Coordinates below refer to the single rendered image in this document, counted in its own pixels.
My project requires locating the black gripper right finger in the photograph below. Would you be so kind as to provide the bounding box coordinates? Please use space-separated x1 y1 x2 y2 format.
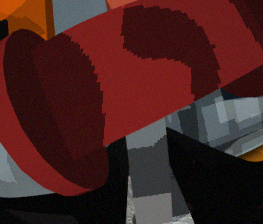
166 128 263 224

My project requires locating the blue rectangular frame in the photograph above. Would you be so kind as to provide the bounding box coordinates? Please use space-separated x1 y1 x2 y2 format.
220 88 239 100

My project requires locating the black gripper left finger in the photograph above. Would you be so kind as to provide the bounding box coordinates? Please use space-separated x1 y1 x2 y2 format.
0 137 130 224

